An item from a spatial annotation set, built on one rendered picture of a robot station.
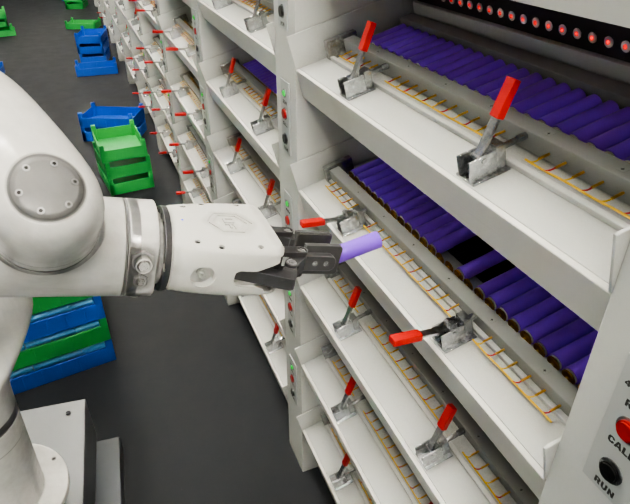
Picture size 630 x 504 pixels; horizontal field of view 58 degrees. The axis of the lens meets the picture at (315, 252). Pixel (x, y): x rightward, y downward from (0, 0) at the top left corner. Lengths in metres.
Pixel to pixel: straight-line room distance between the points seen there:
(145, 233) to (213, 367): 1.27
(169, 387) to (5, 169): 1.33
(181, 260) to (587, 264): 0.31
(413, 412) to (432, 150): 0.40
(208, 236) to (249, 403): 1.15
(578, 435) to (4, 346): 0.67
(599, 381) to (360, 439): 0.66
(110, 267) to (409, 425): 0.50
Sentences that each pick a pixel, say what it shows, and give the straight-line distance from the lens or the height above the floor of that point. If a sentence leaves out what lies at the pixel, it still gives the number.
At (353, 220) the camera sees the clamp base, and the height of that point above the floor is 0.78.
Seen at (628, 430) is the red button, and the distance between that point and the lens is 0.45.
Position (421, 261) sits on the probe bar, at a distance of 0.72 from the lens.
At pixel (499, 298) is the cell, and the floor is 0.79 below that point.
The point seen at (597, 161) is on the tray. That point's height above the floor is 1.00.
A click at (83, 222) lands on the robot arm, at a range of 0.40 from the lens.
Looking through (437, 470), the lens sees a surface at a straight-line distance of 0.79.
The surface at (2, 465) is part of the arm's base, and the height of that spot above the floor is 0.51.
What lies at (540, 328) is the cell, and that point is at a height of 0.80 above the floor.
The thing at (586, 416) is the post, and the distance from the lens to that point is 0.48.
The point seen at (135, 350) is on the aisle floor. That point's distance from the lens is 1.83.
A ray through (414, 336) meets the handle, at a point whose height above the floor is 0.78.
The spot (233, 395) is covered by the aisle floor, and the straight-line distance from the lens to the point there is 1.64.
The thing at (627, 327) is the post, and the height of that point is 0.94.
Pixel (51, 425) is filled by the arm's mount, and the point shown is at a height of 0.38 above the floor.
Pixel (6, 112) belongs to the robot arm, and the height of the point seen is 1.06.
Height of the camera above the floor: 1.18
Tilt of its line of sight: 33 degrees down
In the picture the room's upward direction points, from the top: straight up
